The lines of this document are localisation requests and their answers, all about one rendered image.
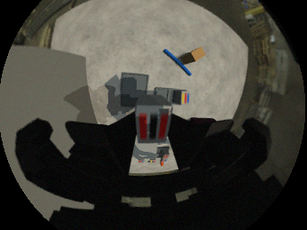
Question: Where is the blue rod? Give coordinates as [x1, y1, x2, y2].
[163, 49, 191, 75]

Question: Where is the brown rectangular block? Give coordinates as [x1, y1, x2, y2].
[181, 47, 205, 65]

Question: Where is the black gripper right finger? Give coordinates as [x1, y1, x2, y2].
[168, 113, 233, 171]

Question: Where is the grey flat panel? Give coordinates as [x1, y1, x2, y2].
[0, 44, 98, 221]

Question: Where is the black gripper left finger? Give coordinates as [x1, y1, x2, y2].
[65, 111, 137, 175]

